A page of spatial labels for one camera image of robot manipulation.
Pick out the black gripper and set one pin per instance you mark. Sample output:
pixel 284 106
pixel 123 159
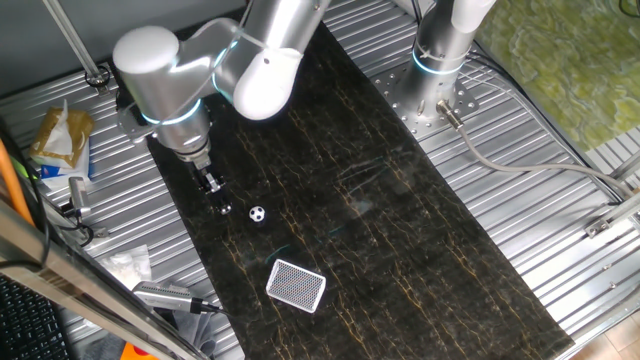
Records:
pixel 206 175

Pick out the small soccer ball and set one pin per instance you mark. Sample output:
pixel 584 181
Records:
pixel 257 214

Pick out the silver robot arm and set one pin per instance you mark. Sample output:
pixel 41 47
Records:
pixel 165 80

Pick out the white mesh goal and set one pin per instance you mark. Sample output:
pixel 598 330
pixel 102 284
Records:
pixel 295 286

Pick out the crumpled white tissue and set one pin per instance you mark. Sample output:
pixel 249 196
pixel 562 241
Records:
pixel 127 265

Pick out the white blue tissue pack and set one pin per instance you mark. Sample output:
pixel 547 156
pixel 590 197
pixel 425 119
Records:
pixel 65 177

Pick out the yellow tissue pack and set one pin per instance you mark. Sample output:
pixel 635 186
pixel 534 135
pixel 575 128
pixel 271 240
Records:
pixel 80 125

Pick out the black gold-veined marble mat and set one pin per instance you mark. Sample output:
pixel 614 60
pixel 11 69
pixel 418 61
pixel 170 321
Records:
pixel 375 225

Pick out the orange emergency stop button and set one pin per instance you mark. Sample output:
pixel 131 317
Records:
pixel 135 354

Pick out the orange tube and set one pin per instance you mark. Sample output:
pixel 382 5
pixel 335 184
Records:
pixel 12 185

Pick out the aluminium stand pole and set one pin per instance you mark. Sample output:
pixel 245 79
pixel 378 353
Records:
pixel 76 45

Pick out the black keyboard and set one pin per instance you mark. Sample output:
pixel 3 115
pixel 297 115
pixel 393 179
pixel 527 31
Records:
pixel 25 325

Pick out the aluminium profile bar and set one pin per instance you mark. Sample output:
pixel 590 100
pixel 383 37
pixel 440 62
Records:
pixel 615 215

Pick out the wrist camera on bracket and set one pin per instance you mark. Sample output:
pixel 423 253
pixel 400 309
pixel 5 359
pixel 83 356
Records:
pixel 131 122

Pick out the metal frame bar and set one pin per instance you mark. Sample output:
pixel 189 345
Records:
pixel 75 285

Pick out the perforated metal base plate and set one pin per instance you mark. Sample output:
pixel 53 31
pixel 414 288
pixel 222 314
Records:
pixel 392 92

